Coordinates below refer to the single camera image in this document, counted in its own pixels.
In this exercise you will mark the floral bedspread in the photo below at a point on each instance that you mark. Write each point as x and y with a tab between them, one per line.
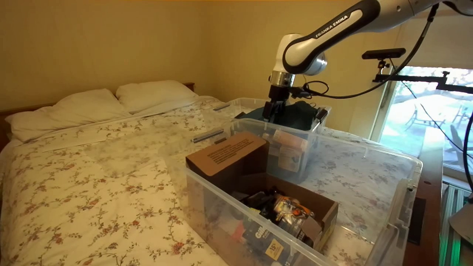
98	186

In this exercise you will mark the white pillow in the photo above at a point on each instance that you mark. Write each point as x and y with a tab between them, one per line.
64	115
156	95

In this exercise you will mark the black packet yellow tag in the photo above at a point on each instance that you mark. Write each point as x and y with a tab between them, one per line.
268	244

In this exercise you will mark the window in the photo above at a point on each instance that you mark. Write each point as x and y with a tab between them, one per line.
423	123

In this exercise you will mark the brown white packet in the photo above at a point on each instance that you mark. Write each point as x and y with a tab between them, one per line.
289	152

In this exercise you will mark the brown cardboard box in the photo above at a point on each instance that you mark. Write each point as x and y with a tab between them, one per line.
227	152

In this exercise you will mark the wooden desk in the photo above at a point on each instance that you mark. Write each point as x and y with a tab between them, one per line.
426	256

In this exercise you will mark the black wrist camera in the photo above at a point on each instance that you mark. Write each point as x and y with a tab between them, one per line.
298	92

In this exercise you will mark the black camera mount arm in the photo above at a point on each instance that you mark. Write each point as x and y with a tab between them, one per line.
419	78

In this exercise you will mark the grey rounded object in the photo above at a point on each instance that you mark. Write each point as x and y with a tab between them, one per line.
465	223

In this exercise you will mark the black camera on stand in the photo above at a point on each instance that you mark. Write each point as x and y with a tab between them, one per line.
385	53

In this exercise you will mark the large clear plastic storage box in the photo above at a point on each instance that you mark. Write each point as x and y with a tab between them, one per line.
364	172

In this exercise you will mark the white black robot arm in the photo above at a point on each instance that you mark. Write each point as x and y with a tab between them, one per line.
335	24

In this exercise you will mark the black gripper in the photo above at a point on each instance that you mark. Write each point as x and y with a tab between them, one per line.
279	95

